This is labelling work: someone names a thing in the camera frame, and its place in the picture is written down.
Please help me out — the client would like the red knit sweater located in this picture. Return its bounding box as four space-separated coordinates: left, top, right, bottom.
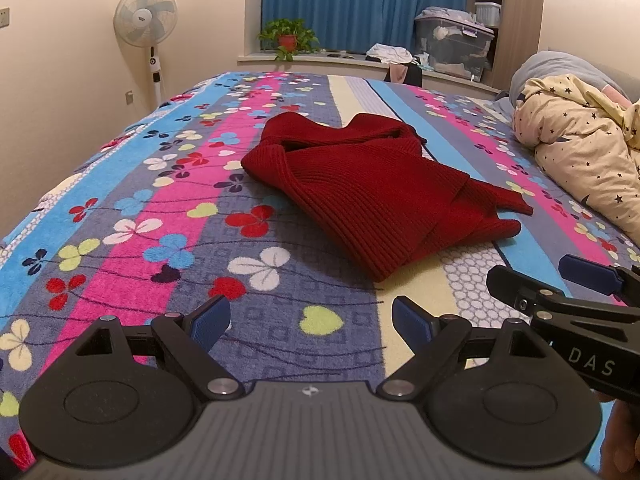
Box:
242 112 533 282

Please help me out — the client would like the pile of clothes on sill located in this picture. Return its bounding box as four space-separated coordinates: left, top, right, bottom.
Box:
366 44 428 88

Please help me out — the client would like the person's right hand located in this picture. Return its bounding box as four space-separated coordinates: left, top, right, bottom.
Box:
599 400 640 480

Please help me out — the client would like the cream star-print duvet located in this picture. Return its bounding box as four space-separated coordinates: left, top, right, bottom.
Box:
512 74 640 243

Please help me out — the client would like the colourful floral bed blanket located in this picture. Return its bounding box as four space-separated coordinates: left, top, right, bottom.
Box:
1 73 639 469

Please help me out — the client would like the grey pillow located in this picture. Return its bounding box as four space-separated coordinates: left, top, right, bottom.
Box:
509 50 639 105

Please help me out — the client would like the clear plastic storage bin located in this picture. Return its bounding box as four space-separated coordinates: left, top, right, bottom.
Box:
414 6 495 81

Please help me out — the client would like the small white storage box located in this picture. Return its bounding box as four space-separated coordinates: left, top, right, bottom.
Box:
474 2 501 28

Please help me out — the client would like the wooden shelf unit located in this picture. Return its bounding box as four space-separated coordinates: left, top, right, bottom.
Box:
466 0 544 90

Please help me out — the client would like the potted green plant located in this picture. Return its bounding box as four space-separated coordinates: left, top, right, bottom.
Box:
257 18 320 63

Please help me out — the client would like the white standing fan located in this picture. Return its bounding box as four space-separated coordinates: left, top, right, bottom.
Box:
113 0 178 107

